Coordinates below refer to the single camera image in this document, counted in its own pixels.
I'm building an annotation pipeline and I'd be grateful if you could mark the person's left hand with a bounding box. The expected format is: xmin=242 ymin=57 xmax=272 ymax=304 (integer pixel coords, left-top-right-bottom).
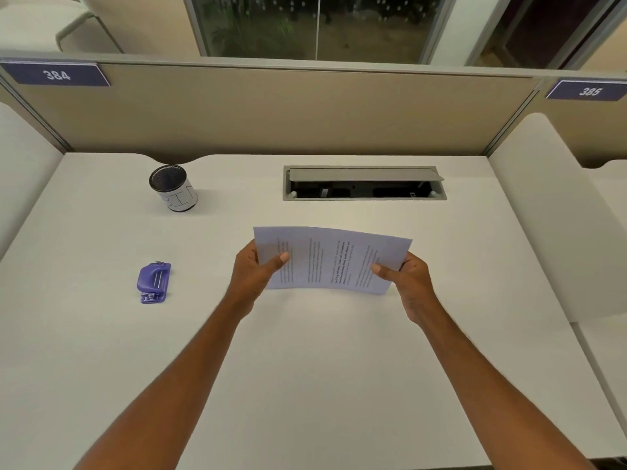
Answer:
xmin=223 ymin=239 xmax=291 ymax=321

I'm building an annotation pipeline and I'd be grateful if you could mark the person's right hand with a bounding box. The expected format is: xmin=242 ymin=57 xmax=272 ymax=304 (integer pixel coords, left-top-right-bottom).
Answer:
xmin=371 ymin=251 xmax=444 ymax=328

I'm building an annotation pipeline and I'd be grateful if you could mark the purple hole punch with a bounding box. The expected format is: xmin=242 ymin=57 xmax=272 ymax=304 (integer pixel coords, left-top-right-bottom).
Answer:
xmin=137 ymin=260 xmax=172 ymax=305

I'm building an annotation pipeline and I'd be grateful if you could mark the white printed paper sheet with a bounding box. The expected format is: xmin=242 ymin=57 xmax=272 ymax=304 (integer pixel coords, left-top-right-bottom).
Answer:
xmin=253 ymin=226 xmax=413 ymax=295

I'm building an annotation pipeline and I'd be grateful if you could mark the person's left forearm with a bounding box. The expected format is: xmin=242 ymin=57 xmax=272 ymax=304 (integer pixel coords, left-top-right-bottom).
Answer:
xmin=73 ymin=298 xmax=246 ymax=470

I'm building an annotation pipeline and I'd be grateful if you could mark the person's right forearm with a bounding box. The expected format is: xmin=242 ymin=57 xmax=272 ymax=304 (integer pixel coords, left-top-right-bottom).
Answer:
xmin=416 ymin=303 xmax=598 ymax=470

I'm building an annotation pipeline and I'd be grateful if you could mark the black mesh cup white label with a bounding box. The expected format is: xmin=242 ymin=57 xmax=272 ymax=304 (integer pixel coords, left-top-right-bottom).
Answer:
xmin=148 ymin=164 xmax=199 ymax=213

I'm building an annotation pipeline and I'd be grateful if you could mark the white side divider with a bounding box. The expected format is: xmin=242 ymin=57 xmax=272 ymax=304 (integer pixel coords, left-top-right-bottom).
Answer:
xmin=0 ymin=102 xmax=65 ymax=260
xmin=489 ymin=113 xmax=627 ymax=324

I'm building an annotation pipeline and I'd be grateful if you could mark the wide beige partition panel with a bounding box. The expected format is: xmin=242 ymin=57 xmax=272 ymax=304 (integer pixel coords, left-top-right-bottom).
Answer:
xmin=0 ymin=55 xmax=542 ymax=165

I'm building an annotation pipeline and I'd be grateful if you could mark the narrow beige partition panel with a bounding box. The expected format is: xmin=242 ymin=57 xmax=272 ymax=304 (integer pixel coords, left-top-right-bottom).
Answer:
xmin=482 ymin=72 xmax=627 ymax=170

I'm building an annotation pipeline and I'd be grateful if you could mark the blue desk number sign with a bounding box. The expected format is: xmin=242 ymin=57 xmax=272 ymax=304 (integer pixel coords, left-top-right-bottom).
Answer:
xmin=0 ymin=61 xmax=111 ymax=87
xmin=545 ymin=79 xmax=627 ymax=102

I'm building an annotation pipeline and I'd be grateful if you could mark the dark glass door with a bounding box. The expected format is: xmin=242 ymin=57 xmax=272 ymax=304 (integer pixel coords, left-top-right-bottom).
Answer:
xmin=465 ymin=0 xmax=627 ymax=72

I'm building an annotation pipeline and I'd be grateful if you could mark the beige chair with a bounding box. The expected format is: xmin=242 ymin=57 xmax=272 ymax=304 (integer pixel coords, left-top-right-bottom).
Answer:
xmin=0 ymin=0 xmax=124 ymax=55

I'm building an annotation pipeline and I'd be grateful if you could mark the grey desk cable box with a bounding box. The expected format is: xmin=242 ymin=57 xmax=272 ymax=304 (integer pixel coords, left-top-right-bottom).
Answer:
xmin=282 ymin=165 xmax=447 ymax=201

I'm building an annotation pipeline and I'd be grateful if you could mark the glass window grey frame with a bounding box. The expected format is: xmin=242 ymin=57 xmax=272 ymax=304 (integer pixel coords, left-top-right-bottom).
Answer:
xmin=182 ymin=0 xmax=459 ymax=65

